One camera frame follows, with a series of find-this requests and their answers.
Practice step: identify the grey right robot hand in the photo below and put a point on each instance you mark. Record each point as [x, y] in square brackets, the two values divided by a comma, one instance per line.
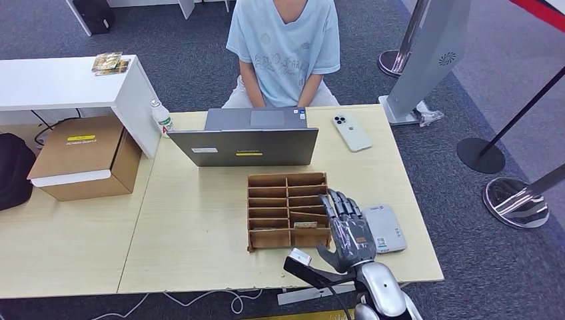
[351, 238]

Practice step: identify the gold room key card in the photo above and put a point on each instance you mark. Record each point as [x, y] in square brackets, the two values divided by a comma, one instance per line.
[305, 224]

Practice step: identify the person's right forearm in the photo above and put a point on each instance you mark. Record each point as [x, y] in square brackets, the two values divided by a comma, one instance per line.
[251, 88]

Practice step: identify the person's left forearm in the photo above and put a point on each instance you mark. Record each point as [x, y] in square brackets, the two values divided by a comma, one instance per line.
[311, 90]

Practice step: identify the grey card reader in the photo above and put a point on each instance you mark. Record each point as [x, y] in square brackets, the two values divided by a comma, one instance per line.
[388, 225]

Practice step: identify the wooden card organizer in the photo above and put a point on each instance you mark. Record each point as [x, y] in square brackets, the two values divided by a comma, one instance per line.
[269, 238]

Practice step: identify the thin card in organizer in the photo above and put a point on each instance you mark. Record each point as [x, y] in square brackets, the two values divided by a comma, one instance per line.
[263, 228]

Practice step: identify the person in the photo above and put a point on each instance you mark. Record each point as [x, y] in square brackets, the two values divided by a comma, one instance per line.
[284, 48]

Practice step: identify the dark card pack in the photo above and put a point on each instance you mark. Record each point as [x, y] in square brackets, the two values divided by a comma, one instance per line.
[120, 67]

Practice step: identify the gold card stack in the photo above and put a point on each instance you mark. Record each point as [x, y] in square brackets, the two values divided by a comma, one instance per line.
[107, 61]

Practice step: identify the yellow floor mat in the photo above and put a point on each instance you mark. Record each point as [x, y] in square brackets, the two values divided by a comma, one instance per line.
[300, 316]

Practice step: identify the white smartphone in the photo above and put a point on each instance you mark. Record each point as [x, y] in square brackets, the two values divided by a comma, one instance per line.
[351, 132]

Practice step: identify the grey laptop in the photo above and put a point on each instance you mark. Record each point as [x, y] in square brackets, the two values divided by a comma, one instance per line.
[247, 148]

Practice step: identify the clear plastic wrap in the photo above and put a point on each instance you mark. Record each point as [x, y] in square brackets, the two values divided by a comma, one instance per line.
[429, 115]

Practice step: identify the grey kiosk stand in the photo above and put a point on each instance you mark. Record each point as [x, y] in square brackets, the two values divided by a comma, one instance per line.
[432, 48]

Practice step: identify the white plastic drink bottle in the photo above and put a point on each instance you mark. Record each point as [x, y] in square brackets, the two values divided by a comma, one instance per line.
[161, 119]

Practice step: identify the brown cardboard box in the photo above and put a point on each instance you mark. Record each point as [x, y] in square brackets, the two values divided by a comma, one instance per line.
[75, 154]

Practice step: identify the red barrier belt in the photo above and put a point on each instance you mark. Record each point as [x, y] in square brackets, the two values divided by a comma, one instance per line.
[540, 11]

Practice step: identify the white side shelf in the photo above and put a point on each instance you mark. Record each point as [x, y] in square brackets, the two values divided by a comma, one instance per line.
[57, 81]

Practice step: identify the black computer tower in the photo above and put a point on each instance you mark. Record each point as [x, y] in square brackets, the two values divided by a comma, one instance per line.
[93, 15]

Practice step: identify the black bag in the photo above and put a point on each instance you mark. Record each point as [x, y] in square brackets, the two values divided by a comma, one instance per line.
[13, 172]

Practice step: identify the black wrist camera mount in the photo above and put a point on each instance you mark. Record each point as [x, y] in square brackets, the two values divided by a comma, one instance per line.
[313, 274]

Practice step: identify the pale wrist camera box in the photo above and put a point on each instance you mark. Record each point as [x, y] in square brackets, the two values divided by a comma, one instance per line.
[300, 257]

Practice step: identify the white metal bracket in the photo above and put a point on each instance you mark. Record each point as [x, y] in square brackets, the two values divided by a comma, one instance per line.
[304, 295]

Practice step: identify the black stanchion post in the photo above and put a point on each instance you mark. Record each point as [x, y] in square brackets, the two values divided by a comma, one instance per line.
[481, 155]

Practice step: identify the chrome stanchion post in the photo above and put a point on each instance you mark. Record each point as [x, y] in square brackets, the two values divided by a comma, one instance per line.
[390, 62]
[515, 203]

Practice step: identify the white desk frame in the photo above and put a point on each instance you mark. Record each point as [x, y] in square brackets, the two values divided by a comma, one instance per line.
[185, 6]

